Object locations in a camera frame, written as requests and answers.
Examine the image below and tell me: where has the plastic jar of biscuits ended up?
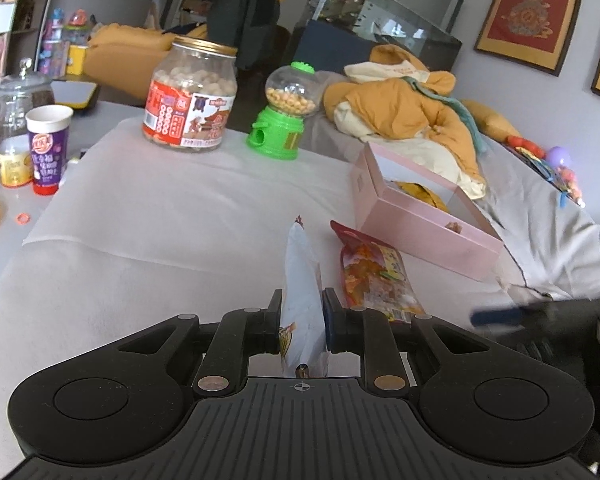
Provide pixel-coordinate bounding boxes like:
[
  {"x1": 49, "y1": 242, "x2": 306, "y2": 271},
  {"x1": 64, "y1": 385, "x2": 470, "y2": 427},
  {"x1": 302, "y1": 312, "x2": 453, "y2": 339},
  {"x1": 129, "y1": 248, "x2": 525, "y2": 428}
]
[{"x1": 143, "y1": 36, "x2": 237, "y2": 152}]

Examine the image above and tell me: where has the orange and cream blanket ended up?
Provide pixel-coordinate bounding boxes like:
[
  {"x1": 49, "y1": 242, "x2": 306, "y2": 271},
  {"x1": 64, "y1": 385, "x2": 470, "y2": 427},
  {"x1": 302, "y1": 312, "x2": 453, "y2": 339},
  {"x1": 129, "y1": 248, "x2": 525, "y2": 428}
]
[{"x1": 323, "y1": 44, "x2": 486, "y2": 200}]

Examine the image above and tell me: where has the glass display tank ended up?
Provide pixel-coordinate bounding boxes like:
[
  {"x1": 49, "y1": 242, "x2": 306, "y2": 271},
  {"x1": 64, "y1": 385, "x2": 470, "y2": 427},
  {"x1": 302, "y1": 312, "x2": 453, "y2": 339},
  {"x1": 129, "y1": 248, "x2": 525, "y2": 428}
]
[{"x1": 286, "y1": 0, "x2": 464, "y2": 73}]

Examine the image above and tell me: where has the red snack packet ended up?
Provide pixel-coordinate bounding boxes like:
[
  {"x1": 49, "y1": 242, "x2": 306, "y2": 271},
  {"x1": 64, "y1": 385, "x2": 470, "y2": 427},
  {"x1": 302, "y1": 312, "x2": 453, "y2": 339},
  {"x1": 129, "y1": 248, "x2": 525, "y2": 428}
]
[{"x1": 330, "y1": 220, "x2": 425, "y2": 323}]

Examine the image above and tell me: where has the yellow snack packet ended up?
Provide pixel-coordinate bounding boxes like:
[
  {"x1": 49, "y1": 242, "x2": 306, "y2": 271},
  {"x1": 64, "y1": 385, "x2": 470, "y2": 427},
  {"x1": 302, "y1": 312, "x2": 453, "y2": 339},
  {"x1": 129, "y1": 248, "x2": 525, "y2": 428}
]
[{"x1": 393, "y1": 181, "x2": 449, "y2": 212}]

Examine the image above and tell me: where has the colourful toy pile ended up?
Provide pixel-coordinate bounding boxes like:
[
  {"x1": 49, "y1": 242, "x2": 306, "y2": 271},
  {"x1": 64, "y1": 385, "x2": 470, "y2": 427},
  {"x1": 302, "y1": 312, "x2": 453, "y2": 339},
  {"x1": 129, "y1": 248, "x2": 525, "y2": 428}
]
[{"x1": 504, "y1": 136, "x2": 585, "y2": 208}]

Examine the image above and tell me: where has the green gumball dispenser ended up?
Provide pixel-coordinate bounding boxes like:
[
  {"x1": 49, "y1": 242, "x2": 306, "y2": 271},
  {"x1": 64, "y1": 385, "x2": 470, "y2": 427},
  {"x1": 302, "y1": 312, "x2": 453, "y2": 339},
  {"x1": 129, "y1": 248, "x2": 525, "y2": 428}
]
[{"x1": 247, "y1": 61, "x2": 323, "y2": 160}]

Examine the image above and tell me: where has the pink cardboard box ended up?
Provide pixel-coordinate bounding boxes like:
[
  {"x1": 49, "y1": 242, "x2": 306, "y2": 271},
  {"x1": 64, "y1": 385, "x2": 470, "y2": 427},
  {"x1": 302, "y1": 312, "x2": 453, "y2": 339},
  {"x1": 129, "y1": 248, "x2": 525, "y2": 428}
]
[{"x1": 351, "y1": 144, "x2": 504, "y2": 281}]

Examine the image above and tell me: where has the white snack packet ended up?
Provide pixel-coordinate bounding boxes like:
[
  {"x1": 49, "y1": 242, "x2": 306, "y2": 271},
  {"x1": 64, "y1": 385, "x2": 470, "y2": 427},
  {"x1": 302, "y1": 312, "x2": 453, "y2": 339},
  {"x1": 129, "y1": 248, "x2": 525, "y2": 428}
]
[{"x1": 278, "y1": 216, "x2": 328, "y2": 378}]

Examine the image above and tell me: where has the framed red wall picture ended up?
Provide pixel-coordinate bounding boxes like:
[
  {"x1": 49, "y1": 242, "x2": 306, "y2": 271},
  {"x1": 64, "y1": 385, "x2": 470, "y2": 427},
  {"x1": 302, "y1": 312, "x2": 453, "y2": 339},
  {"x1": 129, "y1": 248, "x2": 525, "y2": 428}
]
[{"x1": 475, "y1": 0, "x2": 581, "y2": 77}]

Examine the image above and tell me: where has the yellow cup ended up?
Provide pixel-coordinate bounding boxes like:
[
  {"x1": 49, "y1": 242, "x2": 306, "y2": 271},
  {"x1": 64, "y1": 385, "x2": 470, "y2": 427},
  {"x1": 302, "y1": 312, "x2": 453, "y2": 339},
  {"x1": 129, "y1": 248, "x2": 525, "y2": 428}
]
[{"x1": 0, "y1": 134, "x2": 33, "y2": 188}]

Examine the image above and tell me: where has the dark jacket on stand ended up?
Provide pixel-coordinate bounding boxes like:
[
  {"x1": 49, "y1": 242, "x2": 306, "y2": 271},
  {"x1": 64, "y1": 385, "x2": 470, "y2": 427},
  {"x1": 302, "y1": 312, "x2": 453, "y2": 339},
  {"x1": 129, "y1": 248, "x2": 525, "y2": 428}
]
[{"x1": 204, "y1": 0, "x2": 279, "y2": 70}]

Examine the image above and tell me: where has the purple paper cup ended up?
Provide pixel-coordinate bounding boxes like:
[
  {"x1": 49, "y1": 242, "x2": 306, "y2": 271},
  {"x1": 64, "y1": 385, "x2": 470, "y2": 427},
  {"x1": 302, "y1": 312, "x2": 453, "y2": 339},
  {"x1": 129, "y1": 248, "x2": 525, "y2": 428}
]
[{"x1": 26, "y1": 104, "x2": 73, "y2": 196}]

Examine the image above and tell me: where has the grey sofa cover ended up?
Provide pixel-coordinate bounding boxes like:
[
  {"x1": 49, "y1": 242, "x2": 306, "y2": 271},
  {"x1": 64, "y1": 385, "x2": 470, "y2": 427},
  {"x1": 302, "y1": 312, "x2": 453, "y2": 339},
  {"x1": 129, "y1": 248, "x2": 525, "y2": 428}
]
[{"x1": 299, "y1": 69, "x2": 600, "y2": 302}]

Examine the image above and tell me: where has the small glass jar with lid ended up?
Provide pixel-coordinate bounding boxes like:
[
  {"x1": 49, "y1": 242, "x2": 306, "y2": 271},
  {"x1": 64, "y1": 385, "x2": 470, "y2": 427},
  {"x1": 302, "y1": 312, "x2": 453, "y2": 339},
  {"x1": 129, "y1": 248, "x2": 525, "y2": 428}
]
[{"x1": 0, "y1": 58, "x2": 55, "y2": 142}]

